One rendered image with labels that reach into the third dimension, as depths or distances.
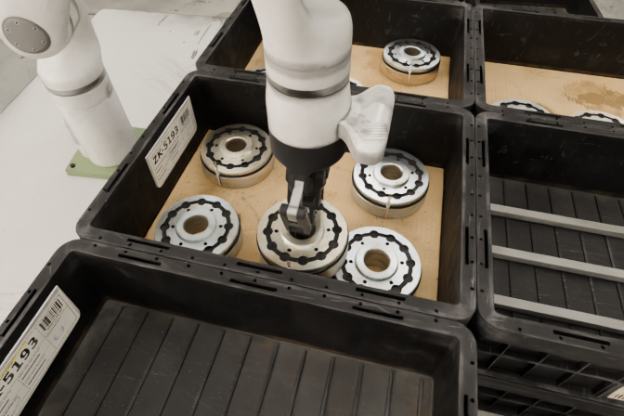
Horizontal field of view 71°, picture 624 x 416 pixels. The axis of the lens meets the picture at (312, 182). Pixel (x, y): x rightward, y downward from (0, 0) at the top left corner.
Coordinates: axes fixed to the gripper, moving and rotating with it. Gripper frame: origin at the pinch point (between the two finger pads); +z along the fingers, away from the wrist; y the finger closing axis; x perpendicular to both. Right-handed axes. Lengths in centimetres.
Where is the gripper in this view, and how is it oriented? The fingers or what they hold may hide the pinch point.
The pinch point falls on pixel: (309, 212)
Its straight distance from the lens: 51.1
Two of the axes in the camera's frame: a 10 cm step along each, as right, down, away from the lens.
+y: -2.4, 7.3, -6.4
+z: 0.0, 6.6, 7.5
